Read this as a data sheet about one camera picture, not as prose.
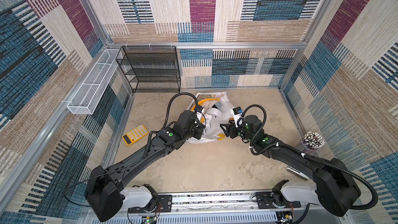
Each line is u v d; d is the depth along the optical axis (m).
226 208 0.73
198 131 0.69
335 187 0.41
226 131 0.76
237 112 0.72
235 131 0.74
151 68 1.09
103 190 0.39
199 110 0.67
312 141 0.74
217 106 0.97
